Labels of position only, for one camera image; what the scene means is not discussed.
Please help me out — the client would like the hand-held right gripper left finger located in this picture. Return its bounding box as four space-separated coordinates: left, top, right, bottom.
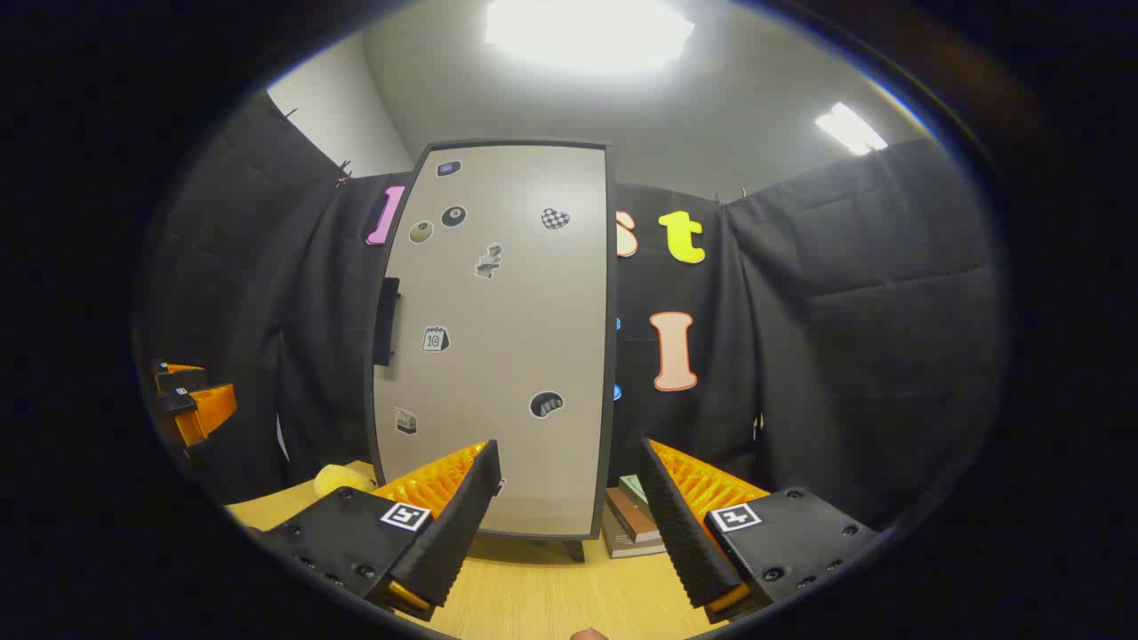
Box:
244 438 503 623

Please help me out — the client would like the black backdrop cloth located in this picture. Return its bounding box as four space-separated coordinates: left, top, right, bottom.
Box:
133 89 1010 534

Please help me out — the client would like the yellow lemon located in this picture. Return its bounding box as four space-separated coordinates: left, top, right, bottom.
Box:
313 463 377 499

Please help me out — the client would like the small ceiling light strip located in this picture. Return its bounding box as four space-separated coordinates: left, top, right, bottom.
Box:
814 101 890 157

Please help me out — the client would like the brown book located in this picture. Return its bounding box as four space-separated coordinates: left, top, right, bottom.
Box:
605 486 664 545

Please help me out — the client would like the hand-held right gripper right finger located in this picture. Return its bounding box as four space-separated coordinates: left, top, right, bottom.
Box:
636 436 894 626

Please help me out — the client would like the large ceiling light panel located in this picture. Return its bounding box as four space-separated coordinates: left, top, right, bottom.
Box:
485 0 696 74

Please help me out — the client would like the black door handle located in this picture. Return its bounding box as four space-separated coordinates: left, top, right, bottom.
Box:
373 276 402 367

